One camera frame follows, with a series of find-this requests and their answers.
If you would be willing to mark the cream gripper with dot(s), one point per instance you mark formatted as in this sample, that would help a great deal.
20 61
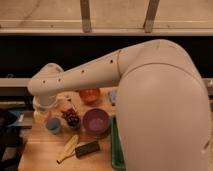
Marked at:
41 116

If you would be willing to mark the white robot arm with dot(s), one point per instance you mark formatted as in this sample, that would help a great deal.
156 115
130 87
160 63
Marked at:
162 106

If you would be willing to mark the red bowl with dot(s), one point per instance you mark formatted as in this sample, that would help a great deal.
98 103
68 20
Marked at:
89 96

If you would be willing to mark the purple bowl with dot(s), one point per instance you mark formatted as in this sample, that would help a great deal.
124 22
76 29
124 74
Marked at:
96 121

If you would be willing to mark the blue cup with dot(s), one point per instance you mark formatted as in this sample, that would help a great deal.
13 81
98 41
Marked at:
53 125

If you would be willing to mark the bunch of dark grapes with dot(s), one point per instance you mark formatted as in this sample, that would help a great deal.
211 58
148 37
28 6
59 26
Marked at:
71 118

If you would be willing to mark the black chair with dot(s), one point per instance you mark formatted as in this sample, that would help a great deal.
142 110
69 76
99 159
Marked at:
9 137

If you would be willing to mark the banana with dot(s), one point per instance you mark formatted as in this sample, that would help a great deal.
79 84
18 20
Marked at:
68 148

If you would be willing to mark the black sponge block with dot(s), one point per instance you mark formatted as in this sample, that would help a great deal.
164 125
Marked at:
88 148

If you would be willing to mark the blue sponge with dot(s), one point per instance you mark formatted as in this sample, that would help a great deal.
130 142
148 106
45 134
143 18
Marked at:
112 97

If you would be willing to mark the green tray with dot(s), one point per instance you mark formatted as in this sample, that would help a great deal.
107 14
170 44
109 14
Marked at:
117 159

